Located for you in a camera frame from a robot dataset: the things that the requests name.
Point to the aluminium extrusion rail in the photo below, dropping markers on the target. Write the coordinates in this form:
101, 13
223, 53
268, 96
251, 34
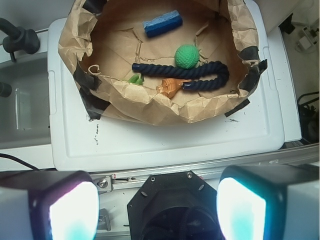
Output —
206, 170

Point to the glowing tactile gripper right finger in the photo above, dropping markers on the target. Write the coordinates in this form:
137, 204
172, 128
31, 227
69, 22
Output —
269, 202

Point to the black octagonal mount plate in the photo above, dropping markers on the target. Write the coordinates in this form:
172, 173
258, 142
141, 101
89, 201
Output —
174, 207

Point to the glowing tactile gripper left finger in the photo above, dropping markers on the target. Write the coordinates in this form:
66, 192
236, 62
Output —
48, 205

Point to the orange striped seashell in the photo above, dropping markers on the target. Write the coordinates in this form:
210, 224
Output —
170, 86

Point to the small green plastic toy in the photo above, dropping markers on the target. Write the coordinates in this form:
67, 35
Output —
136, 79

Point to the crumpled brown paper bin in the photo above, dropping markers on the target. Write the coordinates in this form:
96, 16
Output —
103, 39

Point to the white plastic tray lid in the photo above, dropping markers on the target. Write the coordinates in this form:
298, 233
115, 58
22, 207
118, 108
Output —
111, 145

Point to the white power adapter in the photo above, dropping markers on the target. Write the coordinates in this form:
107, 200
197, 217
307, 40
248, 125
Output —
308, 40

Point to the green textured rubber ball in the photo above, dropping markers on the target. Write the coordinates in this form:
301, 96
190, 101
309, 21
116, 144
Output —
186, 56

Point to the clear plastic container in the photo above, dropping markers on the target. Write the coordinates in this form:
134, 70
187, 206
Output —
24, 114

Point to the blue sponge block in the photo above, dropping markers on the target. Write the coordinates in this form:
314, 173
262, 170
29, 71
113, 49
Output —
162, 24

